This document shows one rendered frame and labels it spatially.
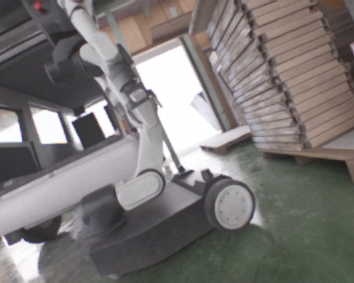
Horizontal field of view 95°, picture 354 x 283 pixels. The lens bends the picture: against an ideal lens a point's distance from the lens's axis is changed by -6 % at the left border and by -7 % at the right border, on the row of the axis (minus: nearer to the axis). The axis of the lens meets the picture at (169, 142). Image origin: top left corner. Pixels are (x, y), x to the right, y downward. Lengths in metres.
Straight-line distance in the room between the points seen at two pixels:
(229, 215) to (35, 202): 1.31
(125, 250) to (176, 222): 0.21
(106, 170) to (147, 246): 0.71
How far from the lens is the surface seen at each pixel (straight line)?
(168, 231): 0.71
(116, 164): 1.27
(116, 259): 0.78
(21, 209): 1.66
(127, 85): 0.67
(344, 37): 3.25
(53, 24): 1.03
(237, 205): 0.74
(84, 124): 3.51
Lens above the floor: 0.43
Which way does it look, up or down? 1 degrees down
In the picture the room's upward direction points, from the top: 25 degrees counter-clockwise
